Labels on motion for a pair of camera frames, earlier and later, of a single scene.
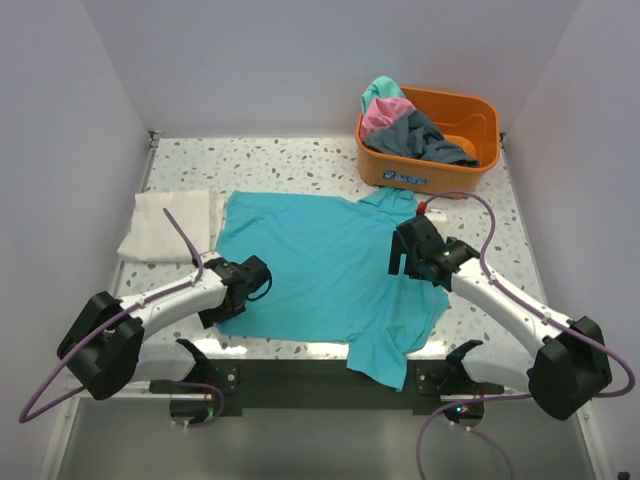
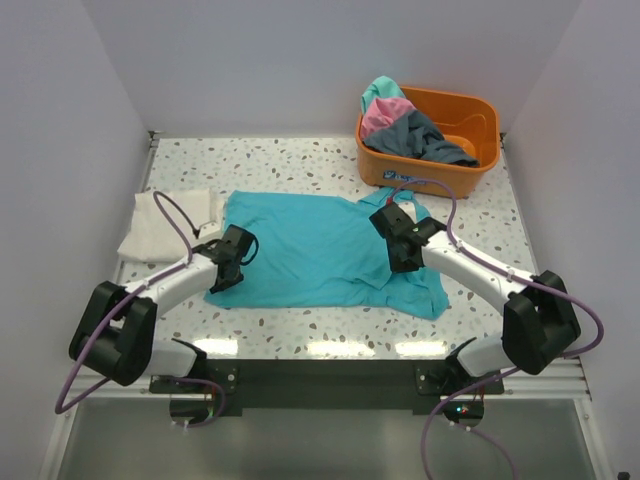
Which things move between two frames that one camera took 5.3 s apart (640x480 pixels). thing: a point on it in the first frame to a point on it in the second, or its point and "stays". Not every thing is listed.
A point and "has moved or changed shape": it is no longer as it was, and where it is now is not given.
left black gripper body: (222, 313) to (237, 277)
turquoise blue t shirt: (330, 259) has moved or changed shape
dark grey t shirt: (414, 137) stays
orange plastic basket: (470, 125) stays
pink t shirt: (383, 113) stays
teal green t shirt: (384, 86) stays
